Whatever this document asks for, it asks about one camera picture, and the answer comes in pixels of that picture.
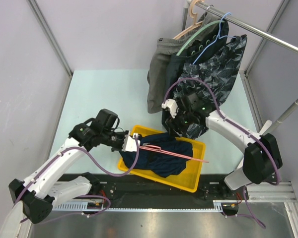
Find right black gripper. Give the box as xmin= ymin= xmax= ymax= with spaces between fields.
xmin=165 ymin=107 xmax=194 ymax=138

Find pink wire hanger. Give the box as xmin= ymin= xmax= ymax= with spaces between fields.
xmin=140 ymin=145 xmax=209 ymax=163

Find navy blue shorts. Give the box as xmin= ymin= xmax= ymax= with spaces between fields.
xmin=120 ymin=132 xmax=196 ymax=178

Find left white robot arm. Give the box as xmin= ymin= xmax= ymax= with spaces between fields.
xmin=8 ymin=109 xmax=140 ymax=224

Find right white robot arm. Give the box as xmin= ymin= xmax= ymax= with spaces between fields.
xmin=161 ymin=93 xmax=283 ymax=199

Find leaf patterned shorts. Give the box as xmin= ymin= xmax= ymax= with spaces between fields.
xmin=165 ymin=35 xmax=247 ymax=139

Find dark teal shorts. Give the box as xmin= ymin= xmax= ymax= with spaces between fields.
xmin=161 ymin=19 xmax=229 ymax=132

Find grey sweat shorts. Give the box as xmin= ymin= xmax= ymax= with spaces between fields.
xmin=147 ymin=13 xmax=219 ymax=114

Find green hanger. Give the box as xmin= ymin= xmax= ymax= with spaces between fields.
xmin=176 ymin=20 xmax=222 ymax=56

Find wooden hanger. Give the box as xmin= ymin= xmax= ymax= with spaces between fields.
xmin=173 ymin=0 xmax=204 ymax=40

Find yellow plastic tray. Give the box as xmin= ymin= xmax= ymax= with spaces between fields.
xmin=130 ymin=125 xmax=206 ymax=193

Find grey rack pole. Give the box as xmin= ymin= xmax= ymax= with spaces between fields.
xmin=263 ymin=98 xmax=298 ymax=135

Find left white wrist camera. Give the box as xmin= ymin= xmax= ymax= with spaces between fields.
xmin=122 ymin=133 xmax=140 ymax=152

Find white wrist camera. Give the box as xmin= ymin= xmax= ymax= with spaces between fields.
xmin=122 ymin=133 xmax=140 ymax=152
xmin=161 ymin=99 xmax=179 ymax=119

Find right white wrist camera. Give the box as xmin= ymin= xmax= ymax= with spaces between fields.
xmin=161 ymin=99 xmax=179 ymax=119

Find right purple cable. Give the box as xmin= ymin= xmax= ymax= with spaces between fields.
xmin=163 ymin=77 xmax=282 ymax=229

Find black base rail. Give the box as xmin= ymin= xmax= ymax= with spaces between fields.
xmin=56 ymin=174 xmax=248 ymax=215

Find blue wire hanger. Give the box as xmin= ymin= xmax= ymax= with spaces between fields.
xmin=187 ymin=20 xmax=229 ymax=64

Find metal clothes rail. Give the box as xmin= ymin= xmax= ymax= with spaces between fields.
xmin=195 ymin=3 xmax=298 ymax=54

